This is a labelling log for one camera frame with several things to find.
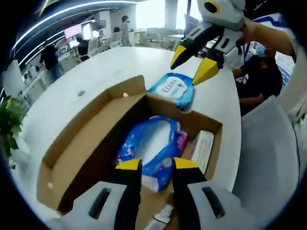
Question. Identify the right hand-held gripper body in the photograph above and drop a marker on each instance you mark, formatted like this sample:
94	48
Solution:
223	14

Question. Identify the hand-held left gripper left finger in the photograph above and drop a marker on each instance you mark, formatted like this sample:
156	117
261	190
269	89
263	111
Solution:
127	191

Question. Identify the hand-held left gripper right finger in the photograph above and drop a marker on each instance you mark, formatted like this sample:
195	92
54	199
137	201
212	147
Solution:
187	191

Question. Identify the white spray bottle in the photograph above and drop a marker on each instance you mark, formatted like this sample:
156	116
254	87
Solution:
163	214

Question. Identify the dark blue wet wipes packet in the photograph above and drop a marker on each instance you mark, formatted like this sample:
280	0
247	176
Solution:
153	148

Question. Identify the light blue wet wipes pack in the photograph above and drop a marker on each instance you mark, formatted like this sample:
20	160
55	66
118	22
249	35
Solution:
172	88

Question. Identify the brown cardboard shoe box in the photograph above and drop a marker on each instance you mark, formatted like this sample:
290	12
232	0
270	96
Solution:
91	134

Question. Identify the desk monitor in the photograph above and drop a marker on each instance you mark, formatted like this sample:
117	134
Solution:
190	25

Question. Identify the small white carton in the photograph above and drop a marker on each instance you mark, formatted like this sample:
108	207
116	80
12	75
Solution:
202	148

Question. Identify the blue white banner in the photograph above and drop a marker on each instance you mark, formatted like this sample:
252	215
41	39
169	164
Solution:
286	64

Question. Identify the grey chair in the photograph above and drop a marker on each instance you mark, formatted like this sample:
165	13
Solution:
266	155

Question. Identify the green potted plant white pot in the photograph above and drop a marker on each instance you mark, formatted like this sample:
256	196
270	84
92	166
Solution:
10	119

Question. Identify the dark wall monitor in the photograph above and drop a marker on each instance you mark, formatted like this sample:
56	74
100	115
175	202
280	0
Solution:
99	25

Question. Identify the pink wall screen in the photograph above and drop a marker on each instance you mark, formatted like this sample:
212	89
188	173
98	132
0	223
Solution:
73	31

